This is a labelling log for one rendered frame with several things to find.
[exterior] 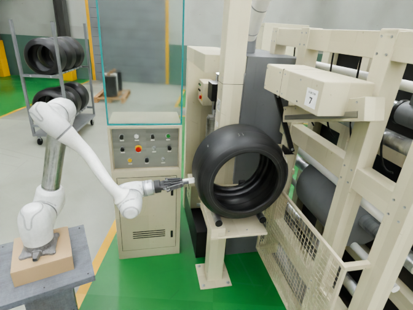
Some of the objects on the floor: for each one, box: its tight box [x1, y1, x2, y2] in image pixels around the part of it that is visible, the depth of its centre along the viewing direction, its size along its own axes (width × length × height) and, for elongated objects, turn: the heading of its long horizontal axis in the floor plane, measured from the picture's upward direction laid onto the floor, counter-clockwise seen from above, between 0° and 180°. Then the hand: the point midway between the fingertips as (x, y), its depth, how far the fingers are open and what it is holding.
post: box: [205, 0, 252, 281], centre depth 193 cm, size 13×13×250 cm
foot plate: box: [195, 261, 232, 290], centre depth 244 cm, size 27×27×2 cm
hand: (188, 181), depth 164 cm, fingers closed
